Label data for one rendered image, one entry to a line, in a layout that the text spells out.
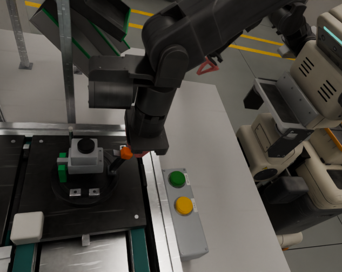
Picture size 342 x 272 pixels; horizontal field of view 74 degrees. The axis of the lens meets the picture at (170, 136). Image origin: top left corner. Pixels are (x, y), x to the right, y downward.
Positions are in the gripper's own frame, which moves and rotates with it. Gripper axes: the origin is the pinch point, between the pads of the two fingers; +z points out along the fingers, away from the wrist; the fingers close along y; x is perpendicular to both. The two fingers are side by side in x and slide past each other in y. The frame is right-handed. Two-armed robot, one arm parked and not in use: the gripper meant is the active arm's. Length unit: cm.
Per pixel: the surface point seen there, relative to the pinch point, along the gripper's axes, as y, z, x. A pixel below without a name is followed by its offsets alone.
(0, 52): -59, 19, -40
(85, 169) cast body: 2.2, 1.3, -10.6
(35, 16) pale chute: -23.4, -14.4, -19.3
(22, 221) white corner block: 9.0, 6.3, -21.0
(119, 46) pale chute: -47.6, 3.9, 0.1
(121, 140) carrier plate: -10.4, 8.6, -2.0
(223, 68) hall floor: -201, 108, 156
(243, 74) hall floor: -193, 109, 184
